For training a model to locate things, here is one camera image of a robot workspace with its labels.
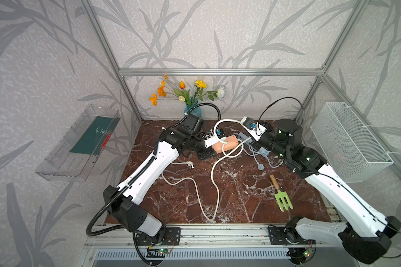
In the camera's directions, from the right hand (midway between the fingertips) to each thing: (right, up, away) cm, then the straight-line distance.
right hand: (247, 122), depth 65 cm
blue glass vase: (-24, +11, +46) cm, 53 cm away
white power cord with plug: (-23, -32, +24) cm, 46 cm away
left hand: (-13, -11, +8) cm, 19 cm away
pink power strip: (-5, -8, +6) cm, 11 cm away
